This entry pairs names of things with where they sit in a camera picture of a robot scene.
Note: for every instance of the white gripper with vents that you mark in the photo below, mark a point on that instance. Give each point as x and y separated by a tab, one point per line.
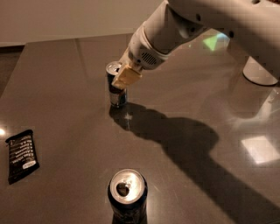
142	55

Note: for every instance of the slim blue silver redbull can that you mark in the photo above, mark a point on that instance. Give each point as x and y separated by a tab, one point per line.
118	97

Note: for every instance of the dark blue soda can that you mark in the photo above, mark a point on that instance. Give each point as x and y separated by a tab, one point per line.
127	194

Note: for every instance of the black snack bar wrapper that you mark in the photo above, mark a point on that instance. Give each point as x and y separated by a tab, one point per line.
23	158

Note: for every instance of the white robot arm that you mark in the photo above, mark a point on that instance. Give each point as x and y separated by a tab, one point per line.
253	24

